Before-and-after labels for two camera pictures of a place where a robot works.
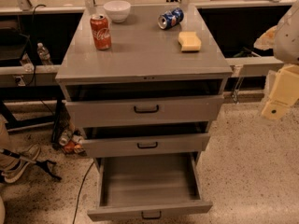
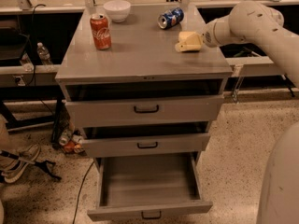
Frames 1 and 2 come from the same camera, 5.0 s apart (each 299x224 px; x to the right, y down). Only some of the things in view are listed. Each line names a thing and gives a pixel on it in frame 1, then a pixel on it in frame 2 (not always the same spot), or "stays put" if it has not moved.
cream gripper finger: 267,40 to 216,33
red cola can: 101,31 stays put
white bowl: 118,10 stays put
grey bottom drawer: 141,187 stays put
